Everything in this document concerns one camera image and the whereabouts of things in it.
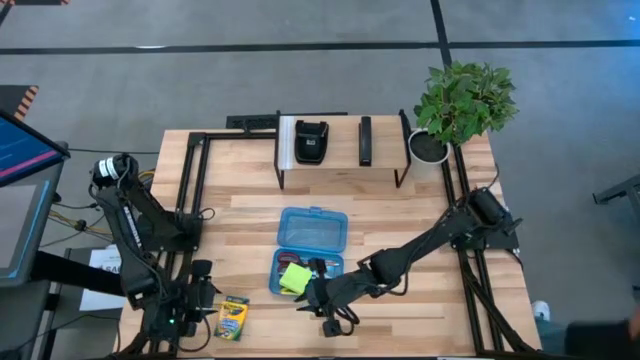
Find green yellow crayon box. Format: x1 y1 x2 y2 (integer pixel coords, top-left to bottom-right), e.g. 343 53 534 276
213 294 251 343

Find white plant pot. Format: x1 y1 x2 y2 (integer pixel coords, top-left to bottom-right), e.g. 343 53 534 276
407 128 452 165

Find yellow cable bundle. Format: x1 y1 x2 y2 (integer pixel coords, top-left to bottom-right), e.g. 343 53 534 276
49 169 156 249

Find grey bench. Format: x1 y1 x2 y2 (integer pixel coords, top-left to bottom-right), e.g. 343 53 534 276
592 174 640 221

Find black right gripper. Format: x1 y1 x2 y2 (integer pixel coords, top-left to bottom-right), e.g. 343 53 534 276
295 257 374 319

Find red-handled scissors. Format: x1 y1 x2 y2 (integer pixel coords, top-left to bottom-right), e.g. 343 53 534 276
276 251 304 269

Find person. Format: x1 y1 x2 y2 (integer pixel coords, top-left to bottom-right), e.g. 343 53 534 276
564 304 640 360

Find green leafy plant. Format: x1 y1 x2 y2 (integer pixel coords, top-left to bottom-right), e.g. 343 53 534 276
412 60 520 147

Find hazard striped floor mat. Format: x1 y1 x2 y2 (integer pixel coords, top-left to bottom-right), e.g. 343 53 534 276
0 84 40 121

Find lime sticky notes pad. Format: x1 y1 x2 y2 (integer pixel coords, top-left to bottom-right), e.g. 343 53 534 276
278 262 314 296

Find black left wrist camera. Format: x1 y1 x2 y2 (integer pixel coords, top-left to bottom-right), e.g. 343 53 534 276
191 258 215 279

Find black aluminium table frame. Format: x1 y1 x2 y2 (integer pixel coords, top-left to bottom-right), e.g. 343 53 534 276
117 110 544 360

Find computer monitor with blue screen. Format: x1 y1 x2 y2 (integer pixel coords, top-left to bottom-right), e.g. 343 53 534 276
0 110 71 187

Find black pouch on shelf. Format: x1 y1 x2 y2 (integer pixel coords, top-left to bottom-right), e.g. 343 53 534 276
293 119 330 166

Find black mast base plate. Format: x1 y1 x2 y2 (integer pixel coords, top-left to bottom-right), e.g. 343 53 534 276
225 113 279 130

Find blue translucent pencil box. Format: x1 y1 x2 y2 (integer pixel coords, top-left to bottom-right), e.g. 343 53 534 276
268 206 350 297

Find white paper sheet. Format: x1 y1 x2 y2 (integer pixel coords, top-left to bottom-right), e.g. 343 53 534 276
79 244 126 312

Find wooden shelf with black legs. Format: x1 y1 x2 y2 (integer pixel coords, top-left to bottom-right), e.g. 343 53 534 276
273 109 414 190

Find grey monitor cart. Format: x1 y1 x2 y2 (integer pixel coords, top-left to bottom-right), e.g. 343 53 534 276
0 162 66 289

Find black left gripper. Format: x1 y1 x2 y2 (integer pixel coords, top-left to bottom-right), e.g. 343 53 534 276
167 277 224 334

